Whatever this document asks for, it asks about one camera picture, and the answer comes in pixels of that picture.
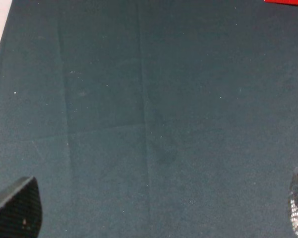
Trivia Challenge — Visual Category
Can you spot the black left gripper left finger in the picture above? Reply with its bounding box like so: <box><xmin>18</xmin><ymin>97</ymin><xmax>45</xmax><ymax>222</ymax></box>
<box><xmin>0</xmin><ymin>177</ymin><xmax>43</xmax><ymax>238</ymax></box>

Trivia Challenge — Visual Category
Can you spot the colourful puzzle cube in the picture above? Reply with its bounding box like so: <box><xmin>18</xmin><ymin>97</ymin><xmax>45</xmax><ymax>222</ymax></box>
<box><xmin>264</xmin><ymin>0</ymin><xmax>298</xmax><ymax>5</ymax></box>

